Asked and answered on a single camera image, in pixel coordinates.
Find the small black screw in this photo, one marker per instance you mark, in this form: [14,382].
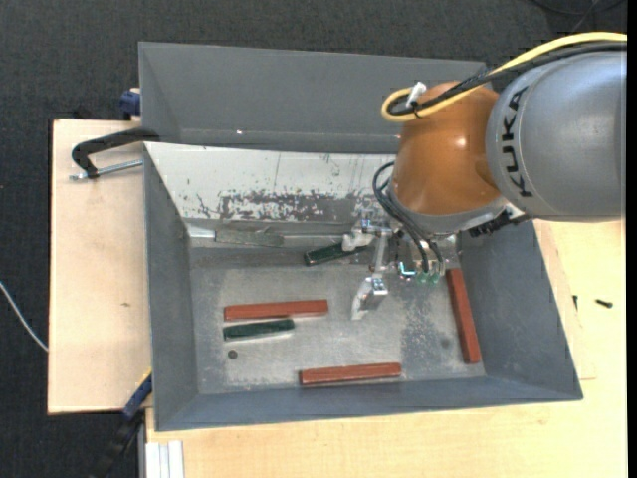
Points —
[604,304]

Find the pale wood flat board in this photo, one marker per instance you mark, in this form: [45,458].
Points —
[97,277]

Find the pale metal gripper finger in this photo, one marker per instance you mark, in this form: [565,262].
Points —
[367,297]
[354,241]

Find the grey metal bin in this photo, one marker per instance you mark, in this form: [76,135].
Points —
[318,97]

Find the red-brown flat block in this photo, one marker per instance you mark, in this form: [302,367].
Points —
[276,310]
[350,373]
[464,316]

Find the dark green flat block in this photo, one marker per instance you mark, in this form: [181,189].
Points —
[323,255]
[259,329]

